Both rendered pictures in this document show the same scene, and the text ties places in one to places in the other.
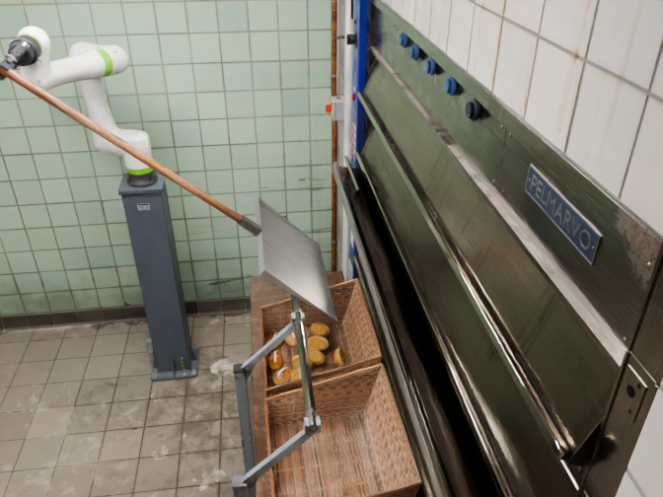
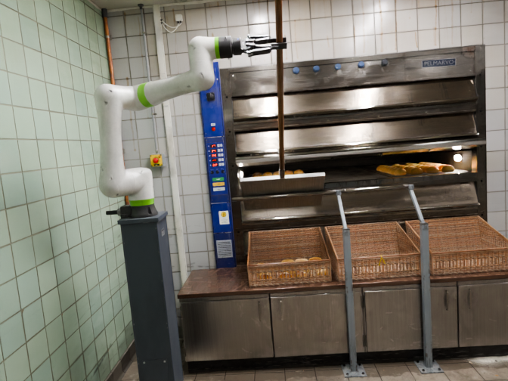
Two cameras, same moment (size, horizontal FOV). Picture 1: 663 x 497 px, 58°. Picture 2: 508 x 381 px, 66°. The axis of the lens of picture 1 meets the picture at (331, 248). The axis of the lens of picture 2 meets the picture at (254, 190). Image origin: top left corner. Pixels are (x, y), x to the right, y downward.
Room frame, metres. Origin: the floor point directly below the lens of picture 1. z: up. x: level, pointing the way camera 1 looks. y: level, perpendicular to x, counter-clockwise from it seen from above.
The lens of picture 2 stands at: (1.71, 2.82, 1.52)
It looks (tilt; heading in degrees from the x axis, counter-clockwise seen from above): 7 degrees down; 280
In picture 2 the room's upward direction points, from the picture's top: 5 degrees counter-clockwise
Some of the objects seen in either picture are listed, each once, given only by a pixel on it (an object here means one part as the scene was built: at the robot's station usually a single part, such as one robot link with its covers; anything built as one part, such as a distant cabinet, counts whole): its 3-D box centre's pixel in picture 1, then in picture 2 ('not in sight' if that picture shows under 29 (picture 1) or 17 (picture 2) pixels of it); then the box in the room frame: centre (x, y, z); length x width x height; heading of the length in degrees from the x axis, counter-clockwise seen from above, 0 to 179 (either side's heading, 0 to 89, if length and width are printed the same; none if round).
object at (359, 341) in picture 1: (316, 342); (286, 254); (2.02, 0.07, 0.72); 0.56 x 0.49 x 0.28; 8
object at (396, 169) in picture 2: not in sight; (412, 168); (0.97, -0.79, 1.21); 0.61 x 0.48 x 0.06; 98
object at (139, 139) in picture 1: (134, 150); (137, 186); (2.66, 0.94, 1.36); 0.16 x 0.13 x 0.19; 68
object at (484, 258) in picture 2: not in sight; (456, 243); (0.84, -0.09, 0.72); 0.56 x 0.49 x 0.28; 9
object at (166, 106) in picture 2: (346, 116); (171, 160); (2.87, -0.07, 1.45); 0.05 x 0.02 x 2.30; 8
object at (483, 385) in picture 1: (424, 248); (353, 134); (1.49, -0.27, 1.54); 1.79 x 0.11 x 0.19; 8
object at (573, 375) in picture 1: (432, 166); (351, 98); (1.49, -0.27, 1.80); 1.79 x 0.11 x 0.19; 8
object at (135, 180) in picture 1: (142, 170); (132, 210); (2.71, 0.93, 1.23); 0.26 x 0.15 x 0.06; 9
